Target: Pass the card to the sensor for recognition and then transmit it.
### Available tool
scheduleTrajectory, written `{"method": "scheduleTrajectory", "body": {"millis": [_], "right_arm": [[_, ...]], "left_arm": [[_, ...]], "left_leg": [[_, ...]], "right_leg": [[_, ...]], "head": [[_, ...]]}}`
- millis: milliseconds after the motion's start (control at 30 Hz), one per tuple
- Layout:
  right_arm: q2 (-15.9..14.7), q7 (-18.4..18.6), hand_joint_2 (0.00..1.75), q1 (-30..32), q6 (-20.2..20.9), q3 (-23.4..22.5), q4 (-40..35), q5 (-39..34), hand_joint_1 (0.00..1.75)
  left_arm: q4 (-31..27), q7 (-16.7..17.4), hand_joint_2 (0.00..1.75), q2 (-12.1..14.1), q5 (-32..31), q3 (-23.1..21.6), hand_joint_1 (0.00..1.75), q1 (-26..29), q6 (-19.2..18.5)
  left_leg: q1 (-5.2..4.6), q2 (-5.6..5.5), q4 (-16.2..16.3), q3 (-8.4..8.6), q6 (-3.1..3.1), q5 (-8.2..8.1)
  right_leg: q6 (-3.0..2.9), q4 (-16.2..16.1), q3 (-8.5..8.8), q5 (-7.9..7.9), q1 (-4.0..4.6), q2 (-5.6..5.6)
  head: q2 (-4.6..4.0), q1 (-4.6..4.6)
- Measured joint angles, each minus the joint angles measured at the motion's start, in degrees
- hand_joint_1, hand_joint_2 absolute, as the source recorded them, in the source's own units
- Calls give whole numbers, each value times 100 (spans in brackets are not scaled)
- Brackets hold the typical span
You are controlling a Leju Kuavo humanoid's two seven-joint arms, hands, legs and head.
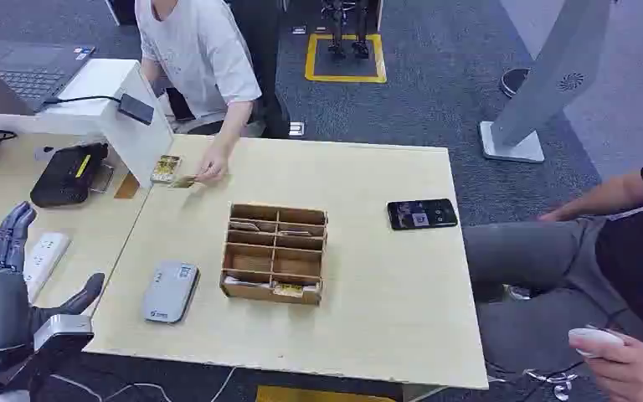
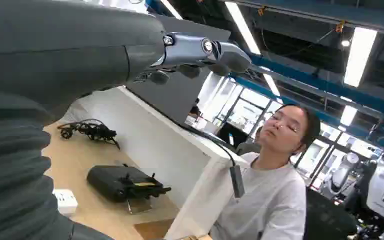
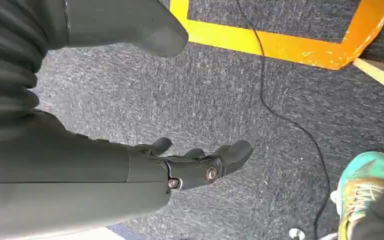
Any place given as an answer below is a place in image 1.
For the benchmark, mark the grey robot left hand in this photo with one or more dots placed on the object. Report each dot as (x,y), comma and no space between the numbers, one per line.
(1,310)

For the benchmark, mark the white desk riser shelf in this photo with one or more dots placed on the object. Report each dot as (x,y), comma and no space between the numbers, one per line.
(115,94)

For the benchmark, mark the grey flat power bank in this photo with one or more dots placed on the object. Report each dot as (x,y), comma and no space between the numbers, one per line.
(170,292)

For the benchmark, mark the black smartphone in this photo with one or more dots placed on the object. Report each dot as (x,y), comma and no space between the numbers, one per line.
(422,214)

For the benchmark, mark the person's hand on knee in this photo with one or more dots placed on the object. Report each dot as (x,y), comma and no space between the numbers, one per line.
(558,213)

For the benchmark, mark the black robot legs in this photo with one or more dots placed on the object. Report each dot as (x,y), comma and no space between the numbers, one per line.
(349,28)

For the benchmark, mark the yellow card in box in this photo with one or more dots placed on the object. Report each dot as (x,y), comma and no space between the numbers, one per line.
(289,290)

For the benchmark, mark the dark grey laptop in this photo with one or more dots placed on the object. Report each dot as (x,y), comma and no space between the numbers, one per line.
(22,75)

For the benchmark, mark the black device with yellow label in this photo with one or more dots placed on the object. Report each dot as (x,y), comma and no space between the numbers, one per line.
(68,175)

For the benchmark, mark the person's hand holding remote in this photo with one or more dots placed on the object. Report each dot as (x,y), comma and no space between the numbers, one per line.
(632,369)

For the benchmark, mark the round black floor base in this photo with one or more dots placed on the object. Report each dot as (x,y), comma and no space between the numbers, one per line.
(513,82)

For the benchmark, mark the brown wooden wedge piece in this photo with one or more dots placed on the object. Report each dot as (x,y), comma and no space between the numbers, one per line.
(127,186)

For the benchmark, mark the person in black shirt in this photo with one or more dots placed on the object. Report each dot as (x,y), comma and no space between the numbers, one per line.
(610,261)

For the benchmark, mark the white angled floor stand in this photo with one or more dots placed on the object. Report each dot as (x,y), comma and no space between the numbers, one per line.
(543,83)

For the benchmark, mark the white power strip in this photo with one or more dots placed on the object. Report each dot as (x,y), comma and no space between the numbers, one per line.
(45,263)

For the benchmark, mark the small black box device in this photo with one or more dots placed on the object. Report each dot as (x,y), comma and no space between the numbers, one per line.
(136,109)

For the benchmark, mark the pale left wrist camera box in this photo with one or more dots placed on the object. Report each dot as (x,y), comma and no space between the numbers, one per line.
(64,329)

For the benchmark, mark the wooden compartment card box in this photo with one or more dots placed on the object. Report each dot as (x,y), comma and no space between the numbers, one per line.
(275,254)

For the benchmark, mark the person's hand at card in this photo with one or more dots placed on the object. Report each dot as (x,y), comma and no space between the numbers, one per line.
(214,165)

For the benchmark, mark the white remote controller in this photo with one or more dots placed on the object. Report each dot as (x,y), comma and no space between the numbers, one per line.
(594,337)

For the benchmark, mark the silver floor socket plate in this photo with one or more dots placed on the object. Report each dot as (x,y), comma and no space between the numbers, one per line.
(296,128)
(299,30)

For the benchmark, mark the stack of yellow cards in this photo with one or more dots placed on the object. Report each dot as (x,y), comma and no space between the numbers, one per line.
(165,168)

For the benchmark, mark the single yellow printed card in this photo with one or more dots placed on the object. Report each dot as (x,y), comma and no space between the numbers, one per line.
(183,181)

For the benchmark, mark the person in white shirt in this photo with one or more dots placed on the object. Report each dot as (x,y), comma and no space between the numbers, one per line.
(202,61)

